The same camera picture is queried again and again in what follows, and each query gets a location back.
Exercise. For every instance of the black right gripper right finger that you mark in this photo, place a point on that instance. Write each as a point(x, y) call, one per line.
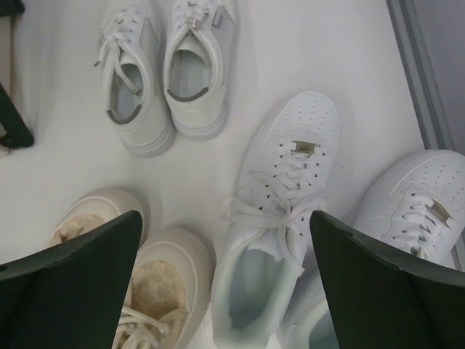
point(382, 297)

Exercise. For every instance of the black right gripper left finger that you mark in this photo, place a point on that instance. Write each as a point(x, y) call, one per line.
point(70, 295)

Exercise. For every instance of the black beige shoe shelf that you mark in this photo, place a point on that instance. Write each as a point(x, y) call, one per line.
point(16, 134)

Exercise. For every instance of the beige lace sneaker left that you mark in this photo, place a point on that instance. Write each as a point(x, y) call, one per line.
point(95, 209)

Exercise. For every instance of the beige lace sneaker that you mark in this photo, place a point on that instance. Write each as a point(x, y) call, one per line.
point(168, 294)
point(95, 209)

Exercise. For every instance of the white leather sneaker right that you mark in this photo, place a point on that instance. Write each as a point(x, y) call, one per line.
point(416, 206)

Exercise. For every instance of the white leather sneaker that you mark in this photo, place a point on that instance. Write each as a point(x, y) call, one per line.
point(416, 206)
point(281, 182)

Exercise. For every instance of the beige lace sneaker right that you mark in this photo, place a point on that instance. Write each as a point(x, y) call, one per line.
point(168, 294)

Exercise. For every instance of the white leather sneaker left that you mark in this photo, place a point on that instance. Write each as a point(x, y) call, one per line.
point(281, 182)

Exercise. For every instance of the white grey sneaker left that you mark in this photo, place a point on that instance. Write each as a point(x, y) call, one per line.
point(130, 50)

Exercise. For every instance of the white grey sneaker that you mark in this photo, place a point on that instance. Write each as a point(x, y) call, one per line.
point(197, 66)
point(130, 50)

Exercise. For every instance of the white grey sneaker right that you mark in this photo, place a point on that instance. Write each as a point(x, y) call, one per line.
point(197, 66)

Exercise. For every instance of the aluminium frame post right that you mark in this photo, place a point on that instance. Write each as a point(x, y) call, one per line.
point(430, 38)

